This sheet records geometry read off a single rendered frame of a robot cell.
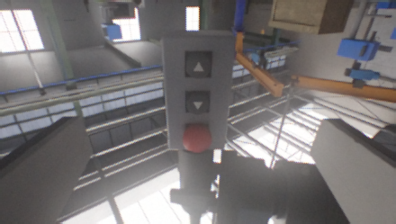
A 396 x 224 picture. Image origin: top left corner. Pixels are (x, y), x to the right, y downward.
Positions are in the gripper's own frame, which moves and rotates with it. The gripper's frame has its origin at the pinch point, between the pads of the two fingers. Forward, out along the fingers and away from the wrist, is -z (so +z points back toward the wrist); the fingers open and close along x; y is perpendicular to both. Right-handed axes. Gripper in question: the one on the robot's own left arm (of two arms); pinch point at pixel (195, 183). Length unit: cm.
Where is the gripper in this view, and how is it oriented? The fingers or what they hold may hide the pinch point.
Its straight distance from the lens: 30.0
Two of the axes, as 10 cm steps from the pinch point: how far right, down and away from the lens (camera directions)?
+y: -0.2, 8.7, 4.9
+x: -1.4, 4.9, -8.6
